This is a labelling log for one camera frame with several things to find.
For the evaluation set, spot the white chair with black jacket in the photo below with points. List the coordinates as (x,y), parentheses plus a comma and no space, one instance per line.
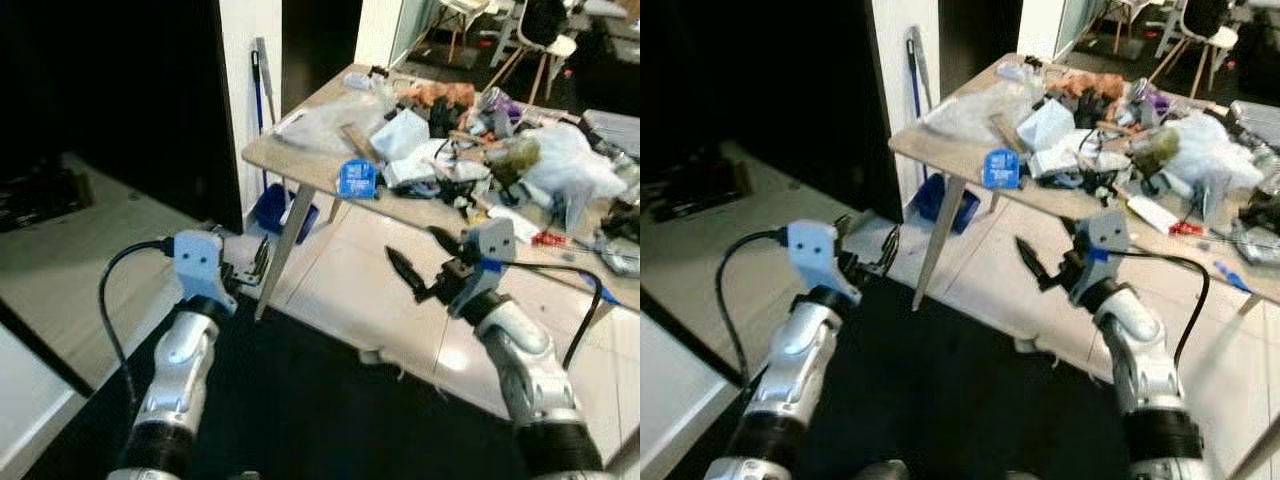
(545,20)
(1205,20)

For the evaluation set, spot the grey keyboard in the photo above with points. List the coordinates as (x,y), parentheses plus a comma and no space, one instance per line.
(615,130)
(1255,120)

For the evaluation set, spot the wooden table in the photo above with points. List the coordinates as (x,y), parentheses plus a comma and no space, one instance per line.
(300,165)
(940,155)

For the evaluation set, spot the blue pen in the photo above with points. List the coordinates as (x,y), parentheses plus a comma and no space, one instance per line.
(600,290)
(1230,276)

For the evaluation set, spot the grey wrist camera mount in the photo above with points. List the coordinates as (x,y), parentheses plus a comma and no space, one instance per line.
(198,262)
(1105,235)
(815,250)
(490,245)

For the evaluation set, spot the blue dustpan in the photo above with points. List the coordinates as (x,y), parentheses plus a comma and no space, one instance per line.
(275,210)
(935,200)

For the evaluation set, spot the olive green bag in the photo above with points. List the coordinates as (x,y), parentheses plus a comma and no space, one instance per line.
(1158,150)
(518,158)

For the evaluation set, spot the black crate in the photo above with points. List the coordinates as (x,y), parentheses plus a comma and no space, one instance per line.
(700,190)
(45,200)

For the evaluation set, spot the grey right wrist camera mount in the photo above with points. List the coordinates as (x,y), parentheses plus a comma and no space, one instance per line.
(1105,235)
(490,245)

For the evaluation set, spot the white paper bag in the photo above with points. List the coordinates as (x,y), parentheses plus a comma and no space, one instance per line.
(1045,125)
(400,135)

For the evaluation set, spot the purple packet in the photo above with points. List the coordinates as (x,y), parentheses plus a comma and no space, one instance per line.
(508,105)
(1158,100)

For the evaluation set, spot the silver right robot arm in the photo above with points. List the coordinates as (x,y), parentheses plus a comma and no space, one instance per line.
(525,360)
(1145,350)

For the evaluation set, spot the clear plastic bag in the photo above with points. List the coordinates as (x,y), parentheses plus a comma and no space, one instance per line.
(970,115)
(325,125)

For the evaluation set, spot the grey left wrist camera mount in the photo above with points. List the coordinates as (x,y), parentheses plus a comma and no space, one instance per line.
(815,250)
(198,262)

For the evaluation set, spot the orange crumpled wrapper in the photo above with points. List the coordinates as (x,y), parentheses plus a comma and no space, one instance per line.
(435,96)
(1080,85)

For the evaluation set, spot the white chair with wooden legs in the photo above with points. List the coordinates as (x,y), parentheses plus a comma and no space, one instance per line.
(460,10)
(1120,15)

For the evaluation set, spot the small red item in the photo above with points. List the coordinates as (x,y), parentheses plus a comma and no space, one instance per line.
(550,239)
(1185,229)

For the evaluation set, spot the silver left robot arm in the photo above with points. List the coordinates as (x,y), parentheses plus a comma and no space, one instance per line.
(800,360)
(180,370)

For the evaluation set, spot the crumpled white plastic bag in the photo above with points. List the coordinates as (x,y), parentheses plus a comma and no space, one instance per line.
(570,165)
(1215,155)

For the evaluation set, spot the small blue carton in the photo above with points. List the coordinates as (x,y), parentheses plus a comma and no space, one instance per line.
(1002,170)
(357,179)

